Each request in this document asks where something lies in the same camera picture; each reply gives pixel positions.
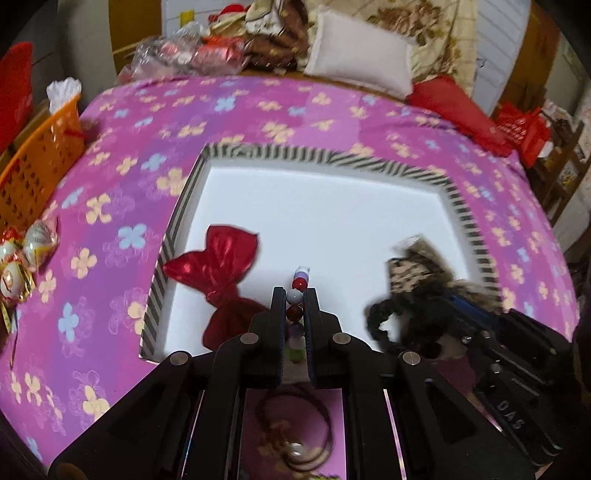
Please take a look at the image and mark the red cloth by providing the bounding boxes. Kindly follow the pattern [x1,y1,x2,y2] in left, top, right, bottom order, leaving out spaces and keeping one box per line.
[0,41,35,149]

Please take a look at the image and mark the clear bag of snack packets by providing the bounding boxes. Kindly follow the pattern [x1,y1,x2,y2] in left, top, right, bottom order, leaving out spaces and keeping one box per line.
[117,23,251,86]

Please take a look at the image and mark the red pillow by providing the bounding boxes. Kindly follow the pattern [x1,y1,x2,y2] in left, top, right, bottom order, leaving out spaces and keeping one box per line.
[406,76,514,156]

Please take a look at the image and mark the red satin hair bow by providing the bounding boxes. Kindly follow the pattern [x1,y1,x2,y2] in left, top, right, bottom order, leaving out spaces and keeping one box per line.
[163,224,271,352]

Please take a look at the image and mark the black scrunchie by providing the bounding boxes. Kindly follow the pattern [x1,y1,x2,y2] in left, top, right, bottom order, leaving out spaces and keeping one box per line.
[364,291,462,360]

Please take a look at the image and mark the brown floral blanket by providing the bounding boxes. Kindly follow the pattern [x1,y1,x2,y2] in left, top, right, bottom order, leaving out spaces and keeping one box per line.
[244,0,311,73]

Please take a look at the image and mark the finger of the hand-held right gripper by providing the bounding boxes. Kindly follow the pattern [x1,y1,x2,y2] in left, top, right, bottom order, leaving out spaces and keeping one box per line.
[436,294,509,354]

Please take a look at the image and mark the white tray with striped rim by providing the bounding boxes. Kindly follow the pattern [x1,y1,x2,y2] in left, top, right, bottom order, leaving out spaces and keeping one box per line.
[139,143,505,365]

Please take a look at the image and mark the purple floral bed sheet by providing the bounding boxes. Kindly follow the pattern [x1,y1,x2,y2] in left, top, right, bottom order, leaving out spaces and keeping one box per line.
[0,75,581,480]

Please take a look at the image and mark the foil wrapped ornament ball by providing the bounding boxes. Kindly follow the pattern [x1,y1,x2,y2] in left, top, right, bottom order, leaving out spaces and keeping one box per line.
[23,217,61,271]
[0,240,21,268]
[0,261,33,304]

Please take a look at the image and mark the leopard print hair bow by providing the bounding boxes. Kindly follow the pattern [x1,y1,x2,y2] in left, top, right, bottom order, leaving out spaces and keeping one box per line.
[385,235,504,315]

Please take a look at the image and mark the red plush hat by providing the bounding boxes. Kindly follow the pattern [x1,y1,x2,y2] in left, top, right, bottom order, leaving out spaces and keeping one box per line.
[208,4,249,25]

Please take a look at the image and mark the white plastic bag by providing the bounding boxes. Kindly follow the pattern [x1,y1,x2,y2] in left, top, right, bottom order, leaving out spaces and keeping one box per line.
[46,78,83,114]

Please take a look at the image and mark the brown hair ties with bead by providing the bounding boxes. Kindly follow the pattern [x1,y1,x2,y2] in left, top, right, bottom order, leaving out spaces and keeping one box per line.
[256,385,334,474]

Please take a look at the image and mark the colourful bead bracelet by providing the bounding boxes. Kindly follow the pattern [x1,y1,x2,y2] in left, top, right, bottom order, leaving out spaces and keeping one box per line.
[284,265,311,365]

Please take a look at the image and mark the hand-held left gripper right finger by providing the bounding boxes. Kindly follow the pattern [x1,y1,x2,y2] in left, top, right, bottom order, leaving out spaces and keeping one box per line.
[304,289,540,480]

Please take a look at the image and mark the white pillow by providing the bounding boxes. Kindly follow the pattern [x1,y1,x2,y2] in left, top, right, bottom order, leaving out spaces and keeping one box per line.
[302,7,419,100]

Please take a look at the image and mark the cream floral quilt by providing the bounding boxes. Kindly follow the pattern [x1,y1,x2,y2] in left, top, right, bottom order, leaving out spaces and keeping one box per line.
[245,0,479,99]

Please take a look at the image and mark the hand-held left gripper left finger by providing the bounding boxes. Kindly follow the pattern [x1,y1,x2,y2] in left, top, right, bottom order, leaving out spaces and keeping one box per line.
[48,286,287,480]

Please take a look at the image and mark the wooden chair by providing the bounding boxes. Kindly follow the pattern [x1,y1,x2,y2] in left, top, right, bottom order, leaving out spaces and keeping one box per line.
[526,104,591,224]

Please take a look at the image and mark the red shopping bag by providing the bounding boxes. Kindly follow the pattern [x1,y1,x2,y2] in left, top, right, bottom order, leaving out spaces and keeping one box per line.
[495,102,553,169]

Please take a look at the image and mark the orange plastic basket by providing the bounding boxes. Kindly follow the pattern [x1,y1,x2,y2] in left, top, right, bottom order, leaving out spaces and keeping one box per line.
[0,92,88,232]

